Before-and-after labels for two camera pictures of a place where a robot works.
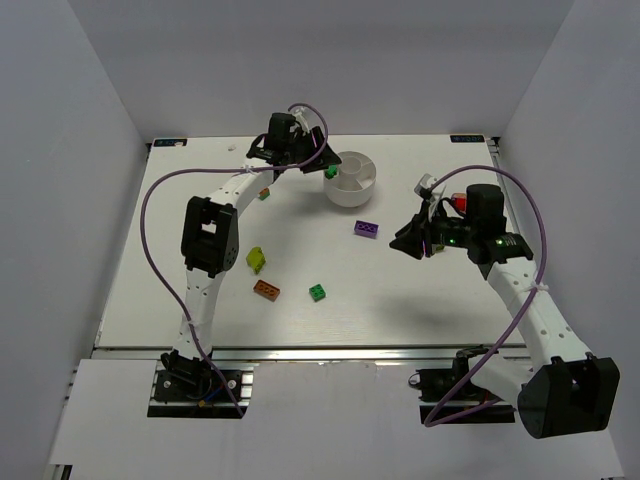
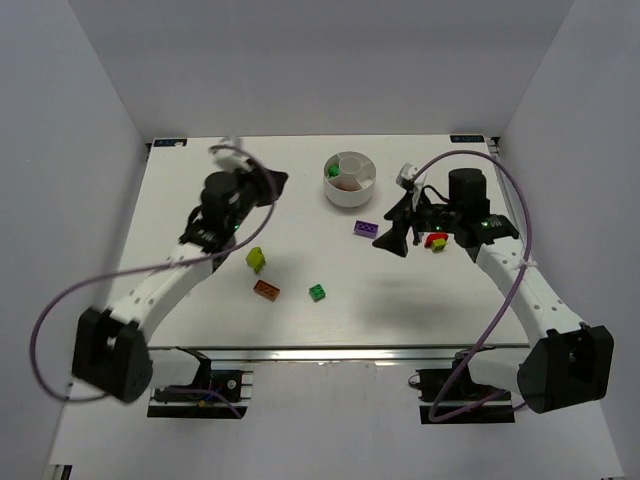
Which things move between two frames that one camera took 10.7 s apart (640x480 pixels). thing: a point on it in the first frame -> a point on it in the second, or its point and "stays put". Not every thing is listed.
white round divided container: (355, 181) stays put
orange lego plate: (266, 290) stays put
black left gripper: (310, 148) -> (261, 185)
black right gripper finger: (412, 234) -> (403, 211)
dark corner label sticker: (477, 138) stays put
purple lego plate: (366, 229) stays put
